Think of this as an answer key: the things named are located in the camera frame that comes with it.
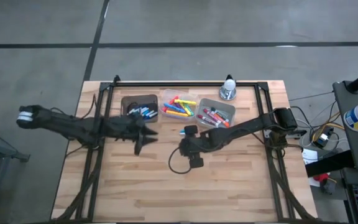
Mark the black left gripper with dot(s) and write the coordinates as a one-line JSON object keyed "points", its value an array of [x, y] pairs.
{"points": [[126, 129]]}

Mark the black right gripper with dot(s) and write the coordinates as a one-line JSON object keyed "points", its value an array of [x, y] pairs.
{"points": [[196, 144]]}

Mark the light blue capped marker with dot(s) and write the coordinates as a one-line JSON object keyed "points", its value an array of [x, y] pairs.
{"points": [[182, 132]]}

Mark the red capped white marker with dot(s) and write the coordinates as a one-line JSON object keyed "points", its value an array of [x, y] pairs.
{"points": [[201, 117]]}

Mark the black capped thin marker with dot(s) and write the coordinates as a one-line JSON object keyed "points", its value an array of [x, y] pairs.
{"points": [[133, 110]]}

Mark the pink highlighter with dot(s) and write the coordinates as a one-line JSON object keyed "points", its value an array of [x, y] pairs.
{"points": [[173, 99], [164, 109]]}

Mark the magenta whiteboard marker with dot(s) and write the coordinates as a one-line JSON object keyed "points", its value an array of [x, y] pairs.
{"points": [[211, 115]]}

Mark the teal highlighter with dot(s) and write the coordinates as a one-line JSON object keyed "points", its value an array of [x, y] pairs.
{"points": [[190, 110]]}

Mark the orange-red whiteboard marker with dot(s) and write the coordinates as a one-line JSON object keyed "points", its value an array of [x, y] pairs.
{"points": [[222, 120]]}

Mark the yellow Sharpie highlighter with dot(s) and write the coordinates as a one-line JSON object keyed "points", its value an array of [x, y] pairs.
{"points": [[177, 113], [186, 101]]}

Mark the blue highlighter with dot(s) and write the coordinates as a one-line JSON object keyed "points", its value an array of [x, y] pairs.
{"points": [[172, 107]]}

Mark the dark green capped marker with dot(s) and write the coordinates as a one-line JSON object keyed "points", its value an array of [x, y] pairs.
{"points": [[218, 110]]}

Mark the purple highlighter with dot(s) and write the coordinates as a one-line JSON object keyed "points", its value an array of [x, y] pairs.
{"points": [[176, 105]]}

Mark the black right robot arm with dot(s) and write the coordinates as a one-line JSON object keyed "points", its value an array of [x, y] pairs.
{"points": [[244, 127]]}

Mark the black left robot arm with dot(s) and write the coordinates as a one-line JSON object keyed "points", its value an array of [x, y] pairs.
{"points": [[67, 126]]}

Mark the dark grey plastic bin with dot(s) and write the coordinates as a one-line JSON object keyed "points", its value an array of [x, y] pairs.
{"points": [[140, 101]]}

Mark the clear plastic bin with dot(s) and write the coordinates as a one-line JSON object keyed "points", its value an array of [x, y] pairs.
{"points": [[166, 95]]}

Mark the light grey plastic bin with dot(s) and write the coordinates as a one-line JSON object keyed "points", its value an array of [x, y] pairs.
{"points": [[225, 105]]}

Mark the metal lamp base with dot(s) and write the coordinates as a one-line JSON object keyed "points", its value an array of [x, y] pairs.
{"points": [[227, 96]]}

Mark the white light bulb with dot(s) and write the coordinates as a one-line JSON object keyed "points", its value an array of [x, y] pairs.
{"points": [[229, 84]]}

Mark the white paper sheet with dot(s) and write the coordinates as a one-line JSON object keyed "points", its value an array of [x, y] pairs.
{"points": [[309, 155]]}

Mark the black power supply box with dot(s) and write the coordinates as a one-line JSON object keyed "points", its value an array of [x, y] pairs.
{"points": [[323, 138]]}

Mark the small red object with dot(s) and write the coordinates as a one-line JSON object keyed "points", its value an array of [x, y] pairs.
{"points": [[321, 177]]}

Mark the black equipment cart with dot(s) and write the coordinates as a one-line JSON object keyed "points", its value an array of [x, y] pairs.
{"points": [[356, 149]]}

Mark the black aluminium frame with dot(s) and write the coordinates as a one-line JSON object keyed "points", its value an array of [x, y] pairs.
{"points": [[182, 84]]}

